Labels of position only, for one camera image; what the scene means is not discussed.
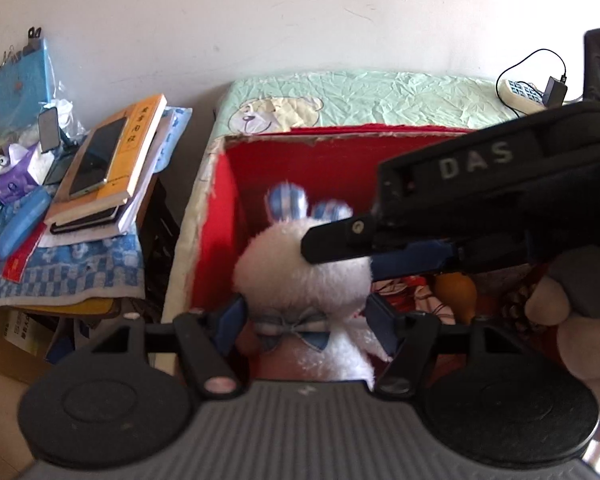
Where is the small white plush bunny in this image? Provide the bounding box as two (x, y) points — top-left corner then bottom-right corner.
(233, 182), (389, 386)

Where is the person's right hand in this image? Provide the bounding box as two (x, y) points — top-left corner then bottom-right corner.
(526, 248), (600, 441)

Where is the red cardboard storage box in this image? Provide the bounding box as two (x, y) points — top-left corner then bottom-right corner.
(160, 122), (481, 380)

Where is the white power strip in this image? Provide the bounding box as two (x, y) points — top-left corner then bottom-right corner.
(498, 79), (545, 115)

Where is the black charger adapter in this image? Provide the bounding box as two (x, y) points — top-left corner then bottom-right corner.
(542, 75), (568, 108)

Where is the blue checkered cloth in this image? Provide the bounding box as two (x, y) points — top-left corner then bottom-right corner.
(0, 105), (194, 309)

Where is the green cartoon bed sheet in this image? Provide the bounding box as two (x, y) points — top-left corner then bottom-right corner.
(212, 70), (514, 138)

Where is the yellow book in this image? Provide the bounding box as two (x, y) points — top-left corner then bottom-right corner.
(44, 93), (166, 226)

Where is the white books stack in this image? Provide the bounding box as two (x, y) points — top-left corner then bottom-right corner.
(38, 107), (176, 248)

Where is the black smartphone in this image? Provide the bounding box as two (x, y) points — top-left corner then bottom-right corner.
(69, 117), (126, 198)

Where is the blue glasses case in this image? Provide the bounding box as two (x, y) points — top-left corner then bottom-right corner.
(0, 186), (52, 261)

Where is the purple tissue pack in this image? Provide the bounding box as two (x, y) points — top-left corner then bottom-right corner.
(0, 143), (55, 205)

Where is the blue plastic bag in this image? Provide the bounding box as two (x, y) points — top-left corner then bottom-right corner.
(0, 36), (54, 140)

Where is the black charger cable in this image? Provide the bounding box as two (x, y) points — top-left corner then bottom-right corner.
(494, 48), (569, 118)

